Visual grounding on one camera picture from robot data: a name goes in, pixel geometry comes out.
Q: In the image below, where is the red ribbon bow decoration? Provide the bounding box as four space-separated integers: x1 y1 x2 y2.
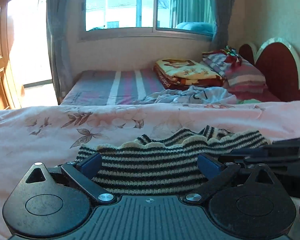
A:
214 46 242 68

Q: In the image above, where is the yellow red folded blanket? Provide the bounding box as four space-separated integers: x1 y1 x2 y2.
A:
153 59 224 90

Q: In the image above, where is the brown wooden door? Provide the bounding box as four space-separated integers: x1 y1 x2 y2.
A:
0 0 21 110

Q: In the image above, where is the striped pink grey pillow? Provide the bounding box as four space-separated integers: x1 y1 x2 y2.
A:
201 49 269 94

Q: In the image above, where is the left grey curtain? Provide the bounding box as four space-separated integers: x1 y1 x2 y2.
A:
46 0 72 104

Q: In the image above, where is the red white heart headboard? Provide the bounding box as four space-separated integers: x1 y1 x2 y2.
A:
238 37 300 102

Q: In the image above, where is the striped cream knit sweater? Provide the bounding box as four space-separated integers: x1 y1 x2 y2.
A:
76 126 270 196

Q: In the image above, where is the grey curtain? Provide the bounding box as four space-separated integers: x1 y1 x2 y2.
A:
210 0 235 50
46 0 72 104

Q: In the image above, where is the crumpled light blue cloth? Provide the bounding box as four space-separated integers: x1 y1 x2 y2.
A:
133 86 237 105

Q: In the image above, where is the right grey curtain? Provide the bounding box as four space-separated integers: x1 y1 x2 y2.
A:
210 0 235 50

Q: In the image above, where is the pink floral bedsheet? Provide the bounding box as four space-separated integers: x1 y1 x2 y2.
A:
0 101 300 239

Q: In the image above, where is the striped grey pink mattress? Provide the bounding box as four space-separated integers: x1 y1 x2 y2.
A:
62 68 164 106

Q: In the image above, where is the sliding glass window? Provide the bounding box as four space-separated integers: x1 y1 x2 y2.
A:
80 0 214 41

